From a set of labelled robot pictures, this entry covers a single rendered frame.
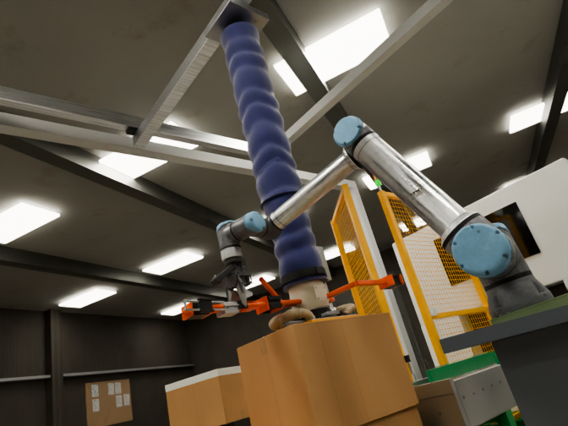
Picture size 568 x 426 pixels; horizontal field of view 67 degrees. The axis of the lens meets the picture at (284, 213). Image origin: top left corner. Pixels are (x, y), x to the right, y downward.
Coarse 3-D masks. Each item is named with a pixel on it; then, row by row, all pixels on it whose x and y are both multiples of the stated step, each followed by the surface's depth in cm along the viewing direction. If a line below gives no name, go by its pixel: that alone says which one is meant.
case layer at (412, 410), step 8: (408, 408) 180; (416, 408) 183; (392, 416) 172; (400, 416) 175; (408, 416) 178; (416, 416) 181; (368, 424) 162; (376, 424) 165; (384, 424) 168; (392, 424) 170; (400, 424) 173; (408, 424) 176; (416, 424) 179
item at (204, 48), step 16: (224, 0) 271; (240, 0) 263; (192, 48) 300; (208, 48) 291; (192, 64) 301; (176, 80) 315; (192, 80) 315; (160, 96) 335; (176, 96) 327; (160, 112) 339; (128, 128) 365; (144, 128) 355; (144, 144) 371
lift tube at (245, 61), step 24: (240, 24) 252; (240, 48) 246; (240, 72) 240; (264, 72) 242; (240, 96) 238; (264, 96) 232; (240, 120) 240; (264, 120) 226; (288, 144) 226; (288, 168) 215; (264, 192) 214; (288, 192) 210
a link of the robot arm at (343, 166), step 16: (336, 160) 171; (352, 160) 166; (320, 176) 174; (336, 176) 171; (304, 192) 177; (320, 192) 175; (288, 208) 180; (304, 208) 180; (272, 224) 184; (288, 224) 186
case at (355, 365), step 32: (352, 320) 181; (384, 320) 193; (256, 352) 176; (288, 352) 160; (320, 352) 162; (352, 352) 173; (384, 352) 184; (256, 384) 174; (288, 384) 159; (320, 384) 156; (352, 384) 165; (384, 384) 175; (256, 416) 173; (288, 416) 158; (320, 416) 150; (352, 416) 158; (384, 416) 168
